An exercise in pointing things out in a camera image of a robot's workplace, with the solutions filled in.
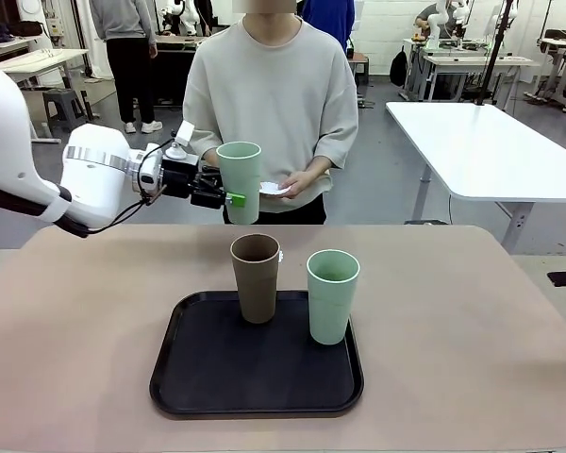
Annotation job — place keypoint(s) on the person in grey hoodie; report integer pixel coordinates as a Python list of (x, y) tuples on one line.
[(122, 28)]

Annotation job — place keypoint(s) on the black desk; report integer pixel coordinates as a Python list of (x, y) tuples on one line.
[(174, 71)]

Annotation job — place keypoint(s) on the black tripod pole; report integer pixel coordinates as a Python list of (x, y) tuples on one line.
[(495, 47)]

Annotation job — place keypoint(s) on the person's left hand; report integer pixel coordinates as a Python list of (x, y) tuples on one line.
[(299, 184)]

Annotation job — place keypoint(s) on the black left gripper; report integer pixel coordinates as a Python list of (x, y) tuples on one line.
[(179, 179)]

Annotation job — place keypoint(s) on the black backpack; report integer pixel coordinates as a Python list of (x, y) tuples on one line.
[(398, 68)]

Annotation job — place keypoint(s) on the person in blue top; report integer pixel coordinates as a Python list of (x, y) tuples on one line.
[(330, 19)]

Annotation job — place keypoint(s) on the white desk with white legs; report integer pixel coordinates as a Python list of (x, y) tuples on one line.
[(4, 45), (42, 59)]

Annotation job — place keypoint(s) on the person in dark top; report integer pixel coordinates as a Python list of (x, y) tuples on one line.
[(427, 21)]

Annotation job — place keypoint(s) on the brown plastic cup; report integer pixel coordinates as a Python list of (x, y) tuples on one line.
[(254, 288)]

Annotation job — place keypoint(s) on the wall electrical box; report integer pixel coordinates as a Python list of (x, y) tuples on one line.
[(53, 27)]

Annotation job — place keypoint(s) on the person in beige shirt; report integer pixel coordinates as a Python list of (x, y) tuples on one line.
[(273, 94)]

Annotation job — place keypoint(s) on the light green plastic cup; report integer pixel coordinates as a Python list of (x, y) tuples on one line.
[(238, 165), (332, 307)]

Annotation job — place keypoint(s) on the large white table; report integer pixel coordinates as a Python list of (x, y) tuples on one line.
[(476, 146)]

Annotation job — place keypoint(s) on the brown wooden desk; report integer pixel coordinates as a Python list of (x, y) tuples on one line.
[(358, 66)]

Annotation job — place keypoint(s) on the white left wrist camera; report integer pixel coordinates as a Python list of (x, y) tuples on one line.
[(185, 133)]

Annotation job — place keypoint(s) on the black plastic tray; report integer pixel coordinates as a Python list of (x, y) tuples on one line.
[(245, 373)]

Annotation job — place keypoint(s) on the white workbench table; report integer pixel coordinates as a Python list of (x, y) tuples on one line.
[(476, 60), (554, 45)]

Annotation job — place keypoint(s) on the grey plastic stool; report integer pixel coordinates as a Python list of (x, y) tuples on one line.
[(65, 96)]

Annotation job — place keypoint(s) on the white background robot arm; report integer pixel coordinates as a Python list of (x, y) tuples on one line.
[(186, 14), (435, 28)]

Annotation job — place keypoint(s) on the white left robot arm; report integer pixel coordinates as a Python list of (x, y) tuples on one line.
[(94, 179)]

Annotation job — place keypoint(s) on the person's left forearm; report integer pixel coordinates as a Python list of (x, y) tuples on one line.
[(321, 167)]

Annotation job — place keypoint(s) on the black bag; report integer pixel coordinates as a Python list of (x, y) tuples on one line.
[(26, 28)]

